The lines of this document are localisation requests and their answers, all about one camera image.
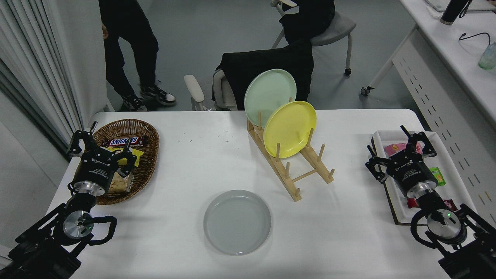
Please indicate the grey chair with castors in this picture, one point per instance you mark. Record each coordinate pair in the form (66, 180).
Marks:
(333, 29)

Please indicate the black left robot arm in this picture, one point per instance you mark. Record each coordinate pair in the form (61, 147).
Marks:
(35, 255)

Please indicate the black flask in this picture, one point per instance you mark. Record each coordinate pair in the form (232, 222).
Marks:
(451, 9)

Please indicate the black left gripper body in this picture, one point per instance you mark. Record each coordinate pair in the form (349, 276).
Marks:
(97, 170)

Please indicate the yellow plate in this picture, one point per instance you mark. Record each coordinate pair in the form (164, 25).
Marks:
(288, 130)

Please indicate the white rectangular tray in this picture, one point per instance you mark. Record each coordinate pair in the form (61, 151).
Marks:
(447, 161)

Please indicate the black jacket on grey chair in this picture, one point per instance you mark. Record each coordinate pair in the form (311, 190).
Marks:
(306, 21)

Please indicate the Snickers chocolate bar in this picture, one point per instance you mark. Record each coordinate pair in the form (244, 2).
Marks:
(124, 141)

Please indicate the brown wicker basket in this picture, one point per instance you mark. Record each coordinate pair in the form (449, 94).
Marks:
(149, 162)

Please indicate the white curtain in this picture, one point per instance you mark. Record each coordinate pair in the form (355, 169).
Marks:
(23, 46)

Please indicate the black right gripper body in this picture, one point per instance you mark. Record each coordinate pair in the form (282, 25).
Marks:
(412, 174)

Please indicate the red snack bar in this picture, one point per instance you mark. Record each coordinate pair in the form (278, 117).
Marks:
(451, 204)

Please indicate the yellow snack packet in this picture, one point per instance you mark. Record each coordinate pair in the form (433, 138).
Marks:
(138, 155)

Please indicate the clear bag of crackers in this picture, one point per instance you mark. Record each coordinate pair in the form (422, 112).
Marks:
(120, 185)

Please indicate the grey plate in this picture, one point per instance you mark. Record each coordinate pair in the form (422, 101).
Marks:
(237, 223)

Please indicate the pink snack packet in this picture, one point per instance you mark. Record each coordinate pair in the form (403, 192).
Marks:
(391, 149)

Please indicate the pale green plate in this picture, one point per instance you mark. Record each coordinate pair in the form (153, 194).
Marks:
(269, 93)

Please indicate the person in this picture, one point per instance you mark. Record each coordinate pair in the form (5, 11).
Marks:
(128, 38)

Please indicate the wooden plate rack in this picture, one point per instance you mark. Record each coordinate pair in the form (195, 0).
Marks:
(296, 193)

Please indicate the person's hand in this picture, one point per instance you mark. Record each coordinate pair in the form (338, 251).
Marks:
(104, 31)

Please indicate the green snack packet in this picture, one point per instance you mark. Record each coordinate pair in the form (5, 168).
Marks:
(438, 176)

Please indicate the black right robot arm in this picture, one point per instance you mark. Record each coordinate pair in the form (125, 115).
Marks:
(465, 263)

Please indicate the clear green bottle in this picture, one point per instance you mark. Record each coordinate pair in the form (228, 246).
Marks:
(488, 58)

